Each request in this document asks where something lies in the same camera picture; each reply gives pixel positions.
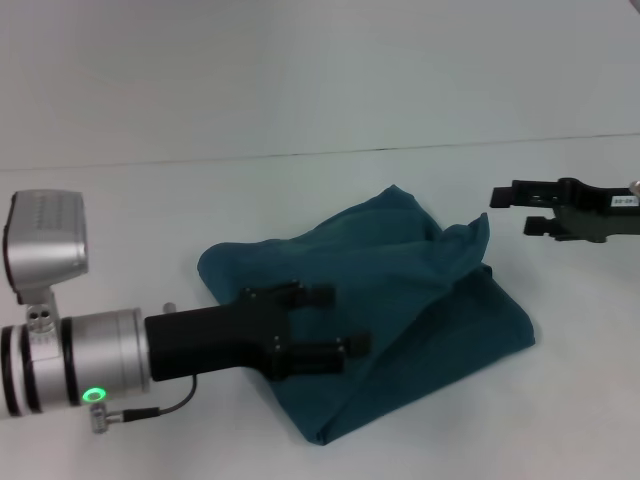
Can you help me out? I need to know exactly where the teal blue shirt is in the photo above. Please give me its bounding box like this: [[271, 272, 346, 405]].
[[195, 184, 539, 447]]

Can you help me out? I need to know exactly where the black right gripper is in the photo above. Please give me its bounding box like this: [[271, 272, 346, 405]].
[[490, 176, 640, 245]]

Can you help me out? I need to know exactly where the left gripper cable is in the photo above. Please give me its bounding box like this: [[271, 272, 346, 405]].
[[88, 374, 199, 437]]

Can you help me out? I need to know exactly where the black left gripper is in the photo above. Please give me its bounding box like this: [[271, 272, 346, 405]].
[[143, 281, 373, 384]]

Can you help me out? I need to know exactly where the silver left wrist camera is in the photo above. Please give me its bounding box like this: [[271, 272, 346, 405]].
[[1, 190, 90, 347]]

